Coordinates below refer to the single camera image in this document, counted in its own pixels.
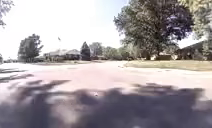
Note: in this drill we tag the row of trees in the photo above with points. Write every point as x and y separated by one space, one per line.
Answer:
107 52

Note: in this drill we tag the grey asphalt road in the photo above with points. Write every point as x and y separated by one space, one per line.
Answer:
104 76

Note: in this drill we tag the dark conifer tree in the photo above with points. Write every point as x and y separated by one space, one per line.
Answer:
85 51

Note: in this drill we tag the low house with grey roof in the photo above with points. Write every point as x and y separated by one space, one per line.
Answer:
62 54

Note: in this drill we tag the small house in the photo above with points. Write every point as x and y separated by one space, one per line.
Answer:
162 56

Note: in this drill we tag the large dark green tree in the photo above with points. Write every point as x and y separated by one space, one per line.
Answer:
154 23

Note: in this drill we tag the dry grass lawn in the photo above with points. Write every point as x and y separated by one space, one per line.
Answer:
174 65

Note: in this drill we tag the round green tree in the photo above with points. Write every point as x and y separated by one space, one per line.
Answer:
30 48

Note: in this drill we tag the dark low house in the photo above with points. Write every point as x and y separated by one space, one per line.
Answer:
194 51

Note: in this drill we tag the overhanging tree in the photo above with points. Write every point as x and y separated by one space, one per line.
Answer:
0 10

